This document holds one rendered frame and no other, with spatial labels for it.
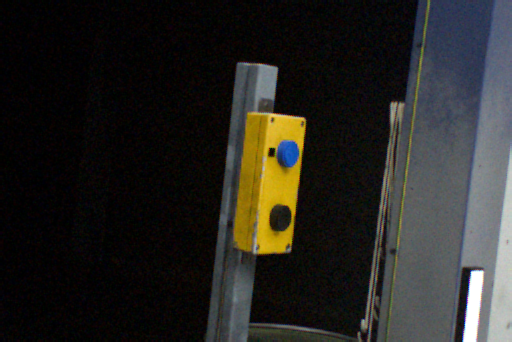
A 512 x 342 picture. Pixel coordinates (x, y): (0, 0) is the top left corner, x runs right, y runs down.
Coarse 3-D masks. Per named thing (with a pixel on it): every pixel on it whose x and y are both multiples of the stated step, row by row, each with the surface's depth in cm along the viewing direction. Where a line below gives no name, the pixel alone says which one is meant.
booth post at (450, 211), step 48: (432, 0) 220; (480, 0) 214; (432, 48) 220; (480, 48) 213; (432, 96) 220; (480, 96) 213; (432, 144) 219; (480, 144) 215; (432, 192) 219; (480, 192) 218; (432, 240) 219; (480, 240) 221; (384, 288) 226; (432, 288) 218; (384, 336) 225; (432, 336) 218; (480, 336) 227
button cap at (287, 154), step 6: (282, 144) 183; (288, 144) 183; (294, 144) 185; (282, 150) 183; (288, 150) 183; (294, 150) 185; (276, 156) 184; (282, 156) 183; (288, 156) 183; (294, 156) 185; (282, 162) 183; (288, 162) 184; (294, 162) 185
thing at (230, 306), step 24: (240, 72) 189; (264, 72) 187; (240, 96) 188; (264, 96) 188; (240, 120) 189; (240, 144) 190; (240, 168) 188; (216, 264) 191; (240, 264) 188; (216, 288) 191; (240, 288) 189; (216, 312) 191; (240, 312) 190; (216, 336) 191; (240, 336) 191
